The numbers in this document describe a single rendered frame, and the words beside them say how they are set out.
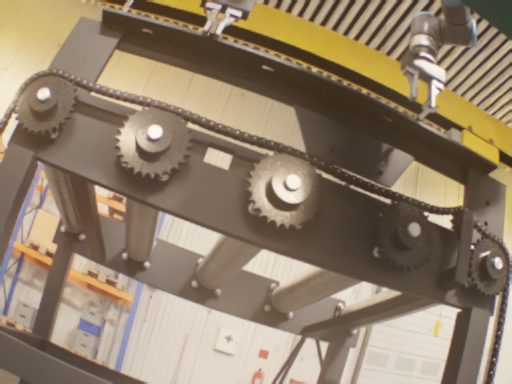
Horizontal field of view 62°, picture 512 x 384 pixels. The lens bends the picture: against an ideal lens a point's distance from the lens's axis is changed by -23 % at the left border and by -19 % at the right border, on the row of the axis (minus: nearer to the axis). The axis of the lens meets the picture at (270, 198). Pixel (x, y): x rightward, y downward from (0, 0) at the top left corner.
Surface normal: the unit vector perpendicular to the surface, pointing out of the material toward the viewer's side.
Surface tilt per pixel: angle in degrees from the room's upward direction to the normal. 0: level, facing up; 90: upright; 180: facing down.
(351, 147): 90
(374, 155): 90
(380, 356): 90
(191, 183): 90
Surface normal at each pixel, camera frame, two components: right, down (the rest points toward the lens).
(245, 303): 0.27, -0.33
